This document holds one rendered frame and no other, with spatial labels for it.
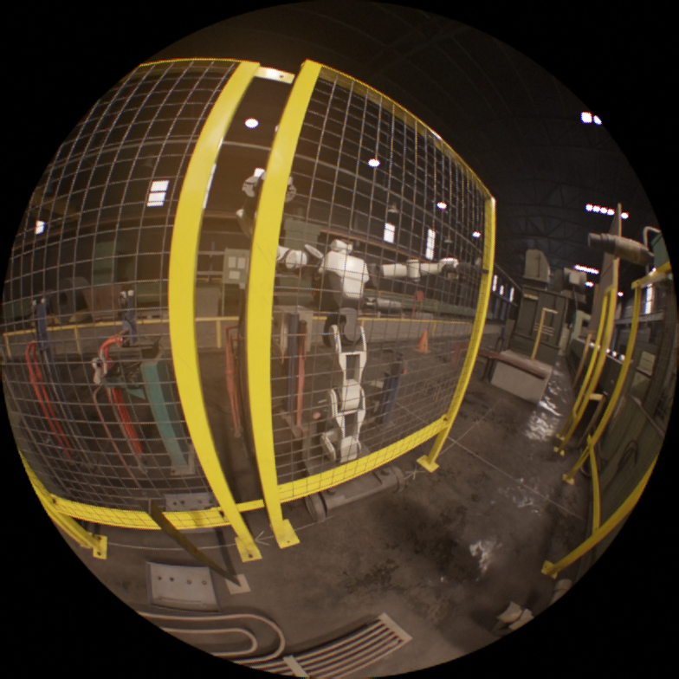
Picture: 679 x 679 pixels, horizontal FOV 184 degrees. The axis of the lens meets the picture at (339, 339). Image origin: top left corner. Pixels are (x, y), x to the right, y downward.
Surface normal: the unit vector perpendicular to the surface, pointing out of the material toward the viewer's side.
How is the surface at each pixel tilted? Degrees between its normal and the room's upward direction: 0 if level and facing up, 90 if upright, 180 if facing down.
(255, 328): 90
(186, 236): 90
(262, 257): 90
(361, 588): 0
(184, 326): 90
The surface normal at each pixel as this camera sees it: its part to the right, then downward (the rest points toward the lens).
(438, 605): 0.11, -0.96
